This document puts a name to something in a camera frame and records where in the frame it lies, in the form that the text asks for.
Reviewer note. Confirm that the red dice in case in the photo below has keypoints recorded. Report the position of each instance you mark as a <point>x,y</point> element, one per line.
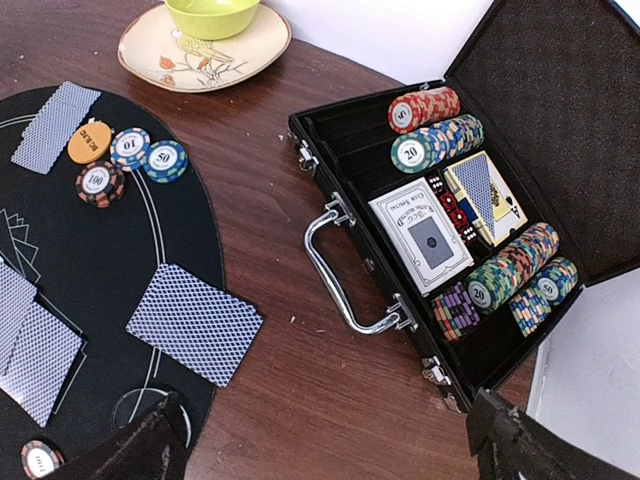
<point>453,209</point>

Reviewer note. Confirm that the blue card seat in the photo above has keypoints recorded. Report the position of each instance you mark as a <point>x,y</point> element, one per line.
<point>53,126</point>
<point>204,328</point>

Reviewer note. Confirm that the blue card top seat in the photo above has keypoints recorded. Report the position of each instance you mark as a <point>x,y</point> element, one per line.
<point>53,126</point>

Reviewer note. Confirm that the face-down community card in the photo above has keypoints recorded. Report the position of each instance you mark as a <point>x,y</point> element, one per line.
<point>17,294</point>
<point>44,352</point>

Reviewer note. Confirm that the black hundred chip top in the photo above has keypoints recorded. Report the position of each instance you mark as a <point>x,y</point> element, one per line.
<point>100,184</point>

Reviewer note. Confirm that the boxed card deck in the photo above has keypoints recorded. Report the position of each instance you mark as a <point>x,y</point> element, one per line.
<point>423,235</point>

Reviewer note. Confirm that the clear dealer button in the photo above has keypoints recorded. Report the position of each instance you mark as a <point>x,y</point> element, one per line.
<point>145,410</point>

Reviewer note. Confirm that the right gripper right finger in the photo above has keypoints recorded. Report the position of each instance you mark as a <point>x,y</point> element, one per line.
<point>508,444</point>

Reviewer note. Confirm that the purple chip row in case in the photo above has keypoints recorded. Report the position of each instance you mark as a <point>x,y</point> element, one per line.
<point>455,312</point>

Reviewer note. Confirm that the round black poker mat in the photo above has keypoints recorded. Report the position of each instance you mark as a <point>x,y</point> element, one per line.
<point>91,267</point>

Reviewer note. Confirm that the beige bird plate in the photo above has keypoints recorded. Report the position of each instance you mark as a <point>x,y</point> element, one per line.
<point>155,50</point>

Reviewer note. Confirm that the orange big blind button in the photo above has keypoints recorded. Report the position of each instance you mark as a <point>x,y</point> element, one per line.
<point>89,142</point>

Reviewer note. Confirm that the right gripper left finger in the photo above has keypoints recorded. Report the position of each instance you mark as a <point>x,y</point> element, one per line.
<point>150,447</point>

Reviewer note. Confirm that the mixed chip row in case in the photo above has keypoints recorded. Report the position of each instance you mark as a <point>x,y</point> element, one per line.
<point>495,281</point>

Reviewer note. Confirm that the loose card deck in case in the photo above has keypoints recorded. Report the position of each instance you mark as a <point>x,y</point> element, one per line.
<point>485,197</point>

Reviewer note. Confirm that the blue ten chip top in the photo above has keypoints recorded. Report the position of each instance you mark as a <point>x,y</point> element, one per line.
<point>129,147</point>

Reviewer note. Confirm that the black poker chip case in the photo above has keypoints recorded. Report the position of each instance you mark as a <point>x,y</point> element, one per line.
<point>556,87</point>

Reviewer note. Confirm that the green twenty chip row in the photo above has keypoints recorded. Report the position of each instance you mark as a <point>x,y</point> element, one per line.
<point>426,147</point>

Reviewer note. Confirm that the blue fifty chip top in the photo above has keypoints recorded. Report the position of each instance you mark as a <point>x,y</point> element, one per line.
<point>166,161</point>

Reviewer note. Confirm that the blue fifty chip row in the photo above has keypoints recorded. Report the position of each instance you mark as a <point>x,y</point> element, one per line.
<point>531,306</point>

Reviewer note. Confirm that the red five chip row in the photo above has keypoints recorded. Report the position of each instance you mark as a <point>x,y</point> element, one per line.
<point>409,111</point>

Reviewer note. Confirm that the green plastic bowl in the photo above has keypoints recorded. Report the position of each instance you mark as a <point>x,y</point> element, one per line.
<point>212,20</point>

